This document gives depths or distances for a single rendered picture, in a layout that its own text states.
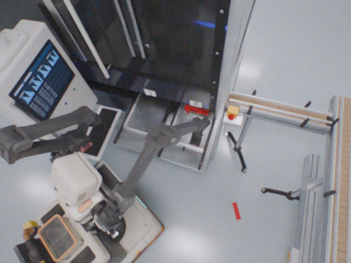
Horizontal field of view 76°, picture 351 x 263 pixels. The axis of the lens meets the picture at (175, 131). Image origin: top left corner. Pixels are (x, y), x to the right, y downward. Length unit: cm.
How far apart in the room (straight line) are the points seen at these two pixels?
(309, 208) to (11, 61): 205
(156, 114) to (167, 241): 123
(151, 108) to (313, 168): 133
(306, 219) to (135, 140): 134
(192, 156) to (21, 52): 112
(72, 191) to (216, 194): 158
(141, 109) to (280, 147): 158
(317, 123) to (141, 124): 120
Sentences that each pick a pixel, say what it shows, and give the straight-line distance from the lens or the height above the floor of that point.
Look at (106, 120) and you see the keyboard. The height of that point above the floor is 82.
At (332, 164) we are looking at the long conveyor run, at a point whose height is 93.
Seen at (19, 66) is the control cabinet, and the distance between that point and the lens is 142.
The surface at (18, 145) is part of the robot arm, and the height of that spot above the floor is 160.
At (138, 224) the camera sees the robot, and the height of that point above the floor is 28.
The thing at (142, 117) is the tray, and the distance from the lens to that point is 171.
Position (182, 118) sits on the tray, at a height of 88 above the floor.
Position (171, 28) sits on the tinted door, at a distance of 116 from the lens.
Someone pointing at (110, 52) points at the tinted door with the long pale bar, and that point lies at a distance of 151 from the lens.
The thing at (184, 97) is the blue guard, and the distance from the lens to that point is 154.
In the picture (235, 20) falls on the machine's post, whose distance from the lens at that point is 103.
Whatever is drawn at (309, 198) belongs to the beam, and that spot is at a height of 55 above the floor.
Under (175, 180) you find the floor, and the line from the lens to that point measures 241.
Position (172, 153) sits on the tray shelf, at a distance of 155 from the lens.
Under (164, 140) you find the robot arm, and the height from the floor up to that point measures 148.
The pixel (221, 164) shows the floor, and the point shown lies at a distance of 246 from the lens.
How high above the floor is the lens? 232
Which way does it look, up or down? 63 degrees down
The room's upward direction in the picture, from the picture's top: 11 degrees counter-clockwise
